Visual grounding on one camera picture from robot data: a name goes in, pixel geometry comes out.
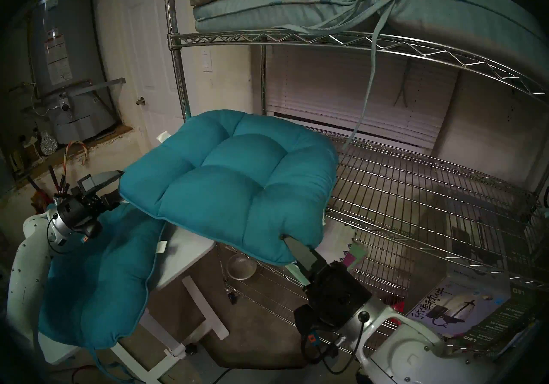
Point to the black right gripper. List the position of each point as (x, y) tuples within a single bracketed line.
[(336, 297)]

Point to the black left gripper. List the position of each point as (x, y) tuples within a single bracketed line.
[(79, 213)]

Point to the teal tufted seat cushion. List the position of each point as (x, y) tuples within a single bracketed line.
[(103, 280), (231, 185)]

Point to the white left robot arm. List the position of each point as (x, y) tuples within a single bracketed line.
[(25, 267)]

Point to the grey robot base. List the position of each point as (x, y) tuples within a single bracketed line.
[(240, 374)]

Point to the light blue cushion with ties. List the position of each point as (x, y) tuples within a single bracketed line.
[(279, 5)]

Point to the pink paper sheet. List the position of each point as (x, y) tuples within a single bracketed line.
[(349, 263)]

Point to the striped candy cane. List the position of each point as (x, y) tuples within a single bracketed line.
[(65, 157)]

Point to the white zigzag paper stack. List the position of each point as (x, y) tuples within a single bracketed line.
[(359, 254)]

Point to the orange plastic bucket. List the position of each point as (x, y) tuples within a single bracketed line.
[(39, 203)]

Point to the clear glass bowl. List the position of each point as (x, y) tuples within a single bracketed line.
[(241, 268)]

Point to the crumpled silver foil piece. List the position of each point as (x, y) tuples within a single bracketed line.
[(48, 142)]

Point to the white folding table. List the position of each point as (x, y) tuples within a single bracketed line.
[(184, 250)]

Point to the red plastic package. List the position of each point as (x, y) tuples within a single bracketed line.
[(396, 306)]

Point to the white panel door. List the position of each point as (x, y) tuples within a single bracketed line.
[(150, 65)]

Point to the LED lamp box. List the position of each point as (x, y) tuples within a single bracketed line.
[(454, 306)]

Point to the grey water heater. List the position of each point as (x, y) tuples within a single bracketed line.
[(64, 22)]

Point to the white window blinds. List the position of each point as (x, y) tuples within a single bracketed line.
[(343, 87)]

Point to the white light switch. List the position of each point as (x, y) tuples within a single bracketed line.
[(207, 61)]

